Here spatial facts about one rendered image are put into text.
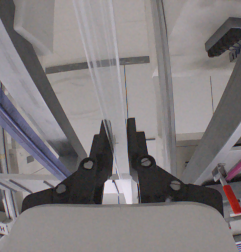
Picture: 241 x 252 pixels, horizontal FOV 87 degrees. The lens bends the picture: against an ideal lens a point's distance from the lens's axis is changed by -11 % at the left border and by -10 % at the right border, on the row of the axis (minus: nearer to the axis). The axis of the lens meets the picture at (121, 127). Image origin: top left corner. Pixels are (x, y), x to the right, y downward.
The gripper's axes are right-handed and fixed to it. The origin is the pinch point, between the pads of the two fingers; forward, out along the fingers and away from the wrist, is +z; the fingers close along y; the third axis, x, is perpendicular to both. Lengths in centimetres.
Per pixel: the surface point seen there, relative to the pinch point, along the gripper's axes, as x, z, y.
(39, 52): 6.5, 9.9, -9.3
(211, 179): -28.2, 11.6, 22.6
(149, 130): -120, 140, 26
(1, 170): -35, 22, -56
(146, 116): -105, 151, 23
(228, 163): -18.8, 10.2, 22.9
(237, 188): -29.3, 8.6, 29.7
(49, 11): 10.9, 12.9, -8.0
